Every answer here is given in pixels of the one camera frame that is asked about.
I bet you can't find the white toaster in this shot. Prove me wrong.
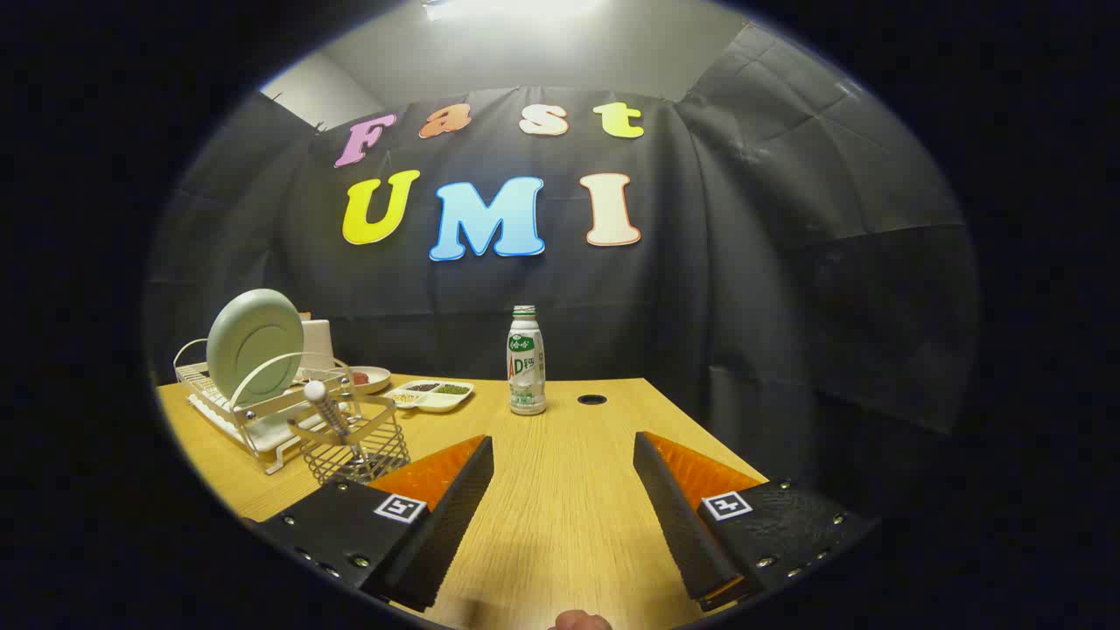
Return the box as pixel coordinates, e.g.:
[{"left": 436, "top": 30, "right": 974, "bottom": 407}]
[{"left": 300, "top": 318, "right": 336, "bottom": 370}]

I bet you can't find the black backdrop cloth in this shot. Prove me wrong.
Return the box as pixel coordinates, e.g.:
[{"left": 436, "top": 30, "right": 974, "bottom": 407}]
[{"left": 144, "top": 22, "right": 981, "bottom": 491}]

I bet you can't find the pale green plate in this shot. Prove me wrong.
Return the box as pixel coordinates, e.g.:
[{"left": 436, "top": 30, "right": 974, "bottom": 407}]
[{"left": 206, "top": 289, "right": 305, "bottom": 405}]

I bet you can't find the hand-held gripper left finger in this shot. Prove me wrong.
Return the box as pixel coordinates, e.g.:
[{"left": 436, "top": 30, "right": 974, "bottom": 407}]
[{"left": 248, "top": 435, "right": 495, "bottom": 613}]

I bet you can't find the white green drink bottle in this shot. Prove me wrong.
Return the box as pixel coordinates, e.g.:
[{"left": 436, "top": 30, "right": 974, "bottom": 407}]
[{"left": 507, "top": 305, "right": 548, "bottom": 417}]

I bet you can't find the white divided tray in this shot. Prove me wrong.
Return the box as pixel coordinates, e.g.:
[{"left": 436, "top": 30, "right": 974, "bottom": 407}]
[{"left": 382, "top": 378, "right": 475, "bottom": 414}]

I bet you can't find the white wire dish rack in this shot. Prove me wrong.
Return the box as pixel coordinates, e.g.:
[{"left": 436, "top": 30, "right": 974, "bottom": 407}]
[{"left": 173, "top": 337, "right": 360, "bottom": 475}]

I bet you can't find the metal wire basket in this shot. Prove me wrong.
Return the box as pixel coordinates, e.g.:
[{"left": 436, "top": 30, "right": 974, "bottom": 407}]
[{"left": 287, "top": 395, "right": 412, "bottom": 487}]

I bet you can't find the white spoon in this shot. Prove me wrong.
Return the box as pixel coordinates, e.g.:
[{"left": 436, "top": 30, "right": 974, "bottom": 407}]
[{"left": 303, "top": 380, "right": 368, "bottom": 465}]

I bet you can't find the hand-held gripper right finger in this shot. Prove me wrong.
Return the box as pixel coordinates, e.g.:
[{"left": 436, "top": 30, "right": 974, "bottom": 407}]
[{"left": 633, "top": 430, "right": 876, "bottom": 613}]

